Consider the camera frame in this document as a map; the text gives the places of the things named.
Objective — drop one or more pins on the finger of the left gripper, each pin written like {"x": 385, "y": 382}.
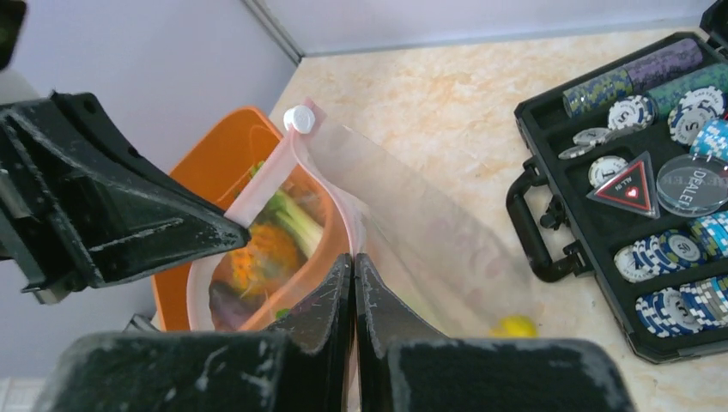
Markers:
{"x": 81, "y": 208}

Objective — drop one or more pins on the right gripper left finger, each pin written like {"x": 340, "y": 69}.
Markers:
{"x": 298, "y": 363}

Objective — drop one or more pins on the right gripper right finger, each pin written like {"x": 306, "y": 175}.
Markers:
{"x": 407, "y": 365}

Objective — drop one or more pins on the orange pineapple toy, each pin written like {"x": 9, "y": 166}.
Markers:
{"x": 269, "y": 259}

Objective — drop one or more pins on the yellow bell pepper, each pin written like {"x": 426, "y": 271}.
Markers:
{"x": 514, "y": 326}

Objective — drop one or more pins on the clear zip top bag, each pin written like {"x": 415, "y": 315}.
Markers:
{"x": 436, "y": 257}

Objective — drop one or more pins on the purple eggplant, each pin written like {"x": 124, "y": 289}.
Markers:
{"x": 228, "y": 310}

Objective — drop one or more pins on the orange plastic basket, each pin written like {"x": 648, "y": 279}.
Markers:
{"x": 216, "y": 169}

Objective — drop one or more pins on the black open carrying case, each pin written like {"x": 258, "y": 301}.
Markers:
{"x": 628, "y": 180}

